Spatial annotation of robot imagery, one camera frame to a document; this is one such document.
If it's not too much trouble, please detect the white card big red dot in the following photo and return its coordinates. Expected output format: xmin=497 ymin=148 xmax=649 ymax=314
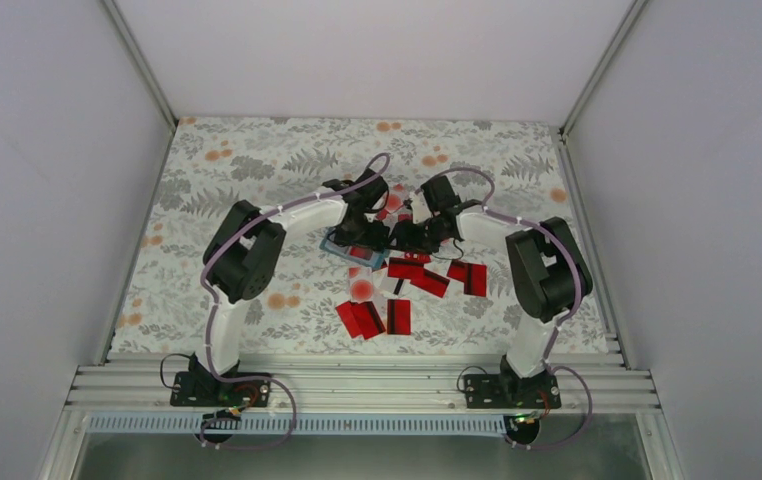
xmin=348 ymin=266 xmax=375 ymax=303

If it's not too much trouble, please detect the red card front middle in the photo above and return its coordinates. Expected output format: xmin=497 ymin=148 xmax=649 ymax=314
xmin=386 ymin=299 xmax=411 ymax=335

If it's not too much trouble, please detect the aluminium rail frame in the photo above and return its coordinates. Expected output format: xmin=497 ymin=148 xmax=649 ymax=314
xmin=65 ymin=353 xmax=661 ymax=414

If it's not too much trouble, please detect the red card right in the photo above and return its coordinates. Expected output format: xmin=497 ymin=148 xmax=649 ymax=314
xmin=447 ymin=260 xmax=488 ymax=297

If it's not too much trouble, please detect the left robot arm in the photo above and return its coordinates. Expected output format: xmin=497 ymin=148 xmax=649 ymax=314
xmin=195 ymin=168 xmax=389 ymax=405

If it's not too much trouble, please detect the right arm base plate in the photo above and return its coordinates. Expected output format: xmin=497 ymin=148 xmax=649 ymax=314
xmin=462 ymin=371 xmax=562 ymax=410

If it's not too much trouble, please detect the teal leather card holder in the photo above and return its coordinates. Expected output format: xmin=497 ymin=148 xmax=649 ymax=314
xmin=320 ymin=229 xmax=389 ymax=270

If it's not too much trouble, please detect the purple cable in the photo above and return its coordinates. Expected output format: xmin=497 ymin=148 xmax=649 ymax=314
xmin=420 ymin=166 xmax=594 ymax=453
xmin=199 ymin=152 xmax=392 ymax=452

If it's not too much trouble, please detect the perforated cable tray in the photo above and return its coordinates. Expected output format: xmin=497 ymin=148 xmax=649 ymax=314
xmin=85 ymin=412 xmax=506 ymax=437

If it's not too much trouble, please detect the white card top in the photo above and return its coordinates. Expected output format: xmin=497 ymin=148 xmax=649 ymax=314
xmin=384 ymin=192 xmax=408 ymax=214

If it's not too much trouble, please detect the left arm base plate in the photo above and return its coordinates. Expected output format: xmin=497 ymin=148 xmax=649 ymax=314
xmin=169 ymin=372 xmax=272 ymax=408

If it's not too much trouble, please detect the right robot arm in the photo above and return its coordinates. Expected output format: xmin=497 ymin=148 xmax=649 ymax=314
xmin=391 ymin=175 xmax=593 ymax=407

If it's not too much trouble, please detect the red card top pile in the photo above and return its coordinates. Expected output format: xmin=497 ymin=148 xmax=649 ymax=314
xmin=387 ymin=258 xmax=424 ymax=280

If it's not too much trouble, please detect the red card centre pile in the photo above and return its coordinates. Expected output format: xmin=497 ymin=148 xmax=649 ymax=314
xmin=410 ymin=269 xmax=450 ymax=298

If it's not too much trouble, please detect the red card pile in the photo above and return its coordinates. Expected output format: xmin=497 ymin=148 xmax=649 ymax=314
xmin=410 ymin=269 xmax=450 ymax=298
xmin=387 ymin=258 xmax=424 ymax=280

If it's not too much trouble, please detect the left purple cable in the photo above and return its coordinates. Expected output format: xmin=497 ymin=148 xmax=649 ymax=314
xmin=199 ymin=152 xmax=392 ymax=452

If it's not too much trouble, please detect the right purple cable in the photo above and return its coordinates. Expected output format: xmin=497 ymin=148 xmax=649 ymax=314
xmin=420 ymin=166 xmax=594 ymax=453

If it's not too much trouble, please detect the red card front left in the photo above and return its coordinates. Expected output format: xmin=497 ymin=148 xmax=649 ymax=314
xmin=335 ymin=301 xmax=386 ymax=340

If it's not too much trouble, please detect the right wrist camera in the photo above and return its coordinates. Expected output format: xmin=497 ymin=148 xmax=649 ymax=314
xmin=409 ymin=194 xmax=433 ymax=224

